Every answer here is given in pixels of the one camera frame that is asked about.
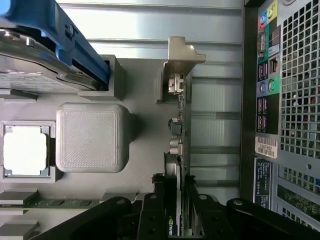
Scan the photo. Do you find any grey 3D-printed parts rack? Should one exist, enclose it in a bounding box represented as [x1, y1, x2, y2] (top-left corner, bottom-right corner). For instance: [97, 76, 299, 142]
[0, 54, 194, 240]

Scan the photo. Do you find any white barcode sticker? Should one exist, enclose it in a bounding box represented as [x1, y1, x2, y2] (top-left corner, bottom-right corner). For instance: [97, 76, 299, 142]
[254, 135, 280, 159]

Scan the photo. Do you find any green RAM stick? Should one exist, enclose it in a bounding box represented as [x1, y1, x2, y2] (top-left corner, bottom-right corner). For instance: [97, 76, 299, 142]
[0, 196, 107, 209]

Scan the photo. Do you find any computer case rear panel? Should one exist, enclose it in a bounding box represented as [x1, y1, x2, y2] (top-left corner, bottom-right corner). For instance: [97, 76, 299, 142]
[240, 0, 320, 227]

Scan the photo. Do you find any silver CPU chip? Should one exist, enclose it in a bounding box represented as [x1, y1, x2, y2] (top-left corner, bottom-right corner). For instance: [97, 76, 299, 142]
[2, 124, 51, 177]

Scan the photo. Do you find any silver hard disk drive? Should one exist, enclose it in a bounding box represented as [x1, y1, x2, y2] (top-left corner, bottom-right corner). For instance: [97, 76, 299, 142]
[0, 27, 102, 94]

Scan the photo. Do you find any blue disk carrier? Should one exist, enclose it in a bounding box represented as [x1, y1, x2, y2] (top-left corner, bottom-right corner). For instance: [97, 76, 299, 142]
[0, 0, 111, 91]

